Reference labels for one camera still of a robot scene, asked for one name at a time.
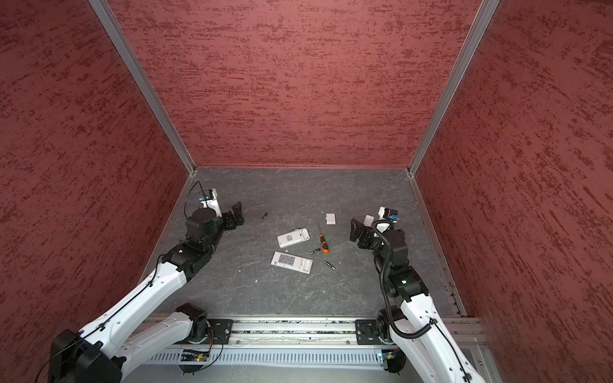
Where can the white battery cover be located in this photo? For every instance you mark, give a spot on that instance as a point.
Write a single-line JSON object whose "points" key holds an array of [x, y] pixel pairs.
{"points": [[368, 220], [330, 219]]}

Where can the aluminium corner post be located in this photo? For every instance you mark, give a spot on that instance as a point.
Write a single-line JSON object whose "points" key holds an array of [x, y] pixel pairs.
{"points": [[473, 39], [112, 27]]}

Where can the orange black screwdriver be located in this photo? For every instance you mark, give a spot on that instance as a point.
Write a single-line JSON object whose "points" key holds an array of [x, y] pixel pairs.
{"points": [[323, 243]]}

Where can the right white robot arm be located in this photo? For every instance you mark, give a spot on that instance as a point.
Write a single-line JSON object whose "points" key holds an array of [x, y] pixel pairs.
{"points": [[409, 322]]}

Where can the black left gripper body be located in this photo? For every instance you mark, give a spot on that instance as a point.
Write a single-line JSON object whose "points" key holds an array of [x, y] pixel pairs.
{"points": [[229, 223]]}

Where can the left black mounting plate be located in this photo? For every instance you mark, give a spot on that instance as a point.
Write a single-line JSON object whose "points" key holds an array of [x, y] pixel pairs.
{"points": [[215, 331]]}

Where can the white remote with batteries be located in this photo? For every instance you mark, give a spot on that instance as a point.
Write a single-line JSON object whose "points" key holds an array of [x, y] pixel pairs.
{"points": [[298, 236]]}

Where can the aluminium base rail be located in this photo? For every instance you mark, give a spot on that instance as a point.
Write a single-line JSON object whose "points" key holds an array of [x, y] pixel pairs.
{"points": [[316, 331]]}

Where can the black mounting plate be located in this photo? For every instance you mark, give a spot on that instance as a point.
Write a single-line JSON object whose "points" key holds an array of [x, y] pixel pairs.
{"points": [[367, 332], [215, 331]]}

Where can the aluminium corner post right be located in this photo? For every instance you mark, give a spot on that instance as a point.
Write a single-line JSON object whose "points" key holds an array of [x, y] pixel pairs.
{"points": [[473, 39]]}

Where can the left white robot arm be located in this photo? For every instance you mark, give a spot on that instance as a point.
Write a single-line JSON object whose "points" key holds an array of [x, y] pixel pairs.
{"points": [[108, 349]]}

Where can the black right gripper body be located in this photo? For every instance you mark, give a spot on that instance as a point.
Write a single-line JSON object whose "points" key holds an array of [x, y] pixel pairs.
{"points": [[369, 241]]}

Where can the perforated cable duct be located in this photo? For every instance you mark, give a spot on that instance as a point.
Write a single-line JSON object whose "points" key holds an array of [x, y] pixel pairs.
{"points": [[299, 358]]}

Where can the aluminium corner post left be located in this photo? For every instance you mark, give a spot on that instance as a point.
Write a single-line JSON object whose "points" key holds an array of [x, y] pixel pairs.
{"points": [[112, 27]]}

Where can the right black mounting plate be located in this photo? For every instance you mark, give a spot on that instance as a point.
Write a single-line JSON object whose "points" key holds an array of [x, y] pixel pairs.
{"points": [[367, 332]]}

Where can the white remote with screen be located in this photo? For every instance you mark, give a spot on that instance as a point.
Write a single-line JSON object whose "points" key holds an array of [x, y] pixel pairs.
{"points": [[292, 262]]}

